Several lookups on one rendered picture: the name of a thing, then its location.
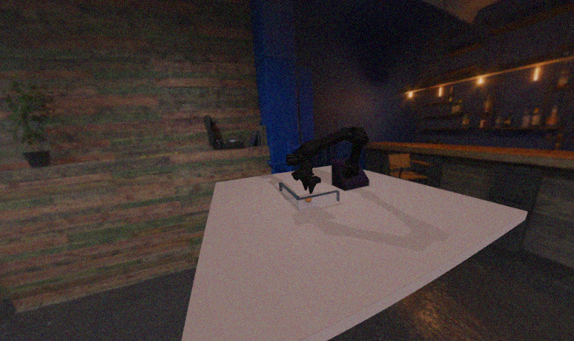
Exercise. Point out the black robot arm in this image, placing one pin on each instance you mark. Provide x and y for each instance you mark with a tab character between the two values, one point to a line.
313	147

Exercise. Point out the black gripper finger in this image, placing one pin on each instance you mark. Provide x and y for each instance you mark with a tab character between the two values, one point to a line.
311	187
304	183

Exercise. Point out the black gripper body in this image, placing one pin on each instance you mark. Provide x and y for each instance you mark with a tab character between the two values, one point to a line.
311	179

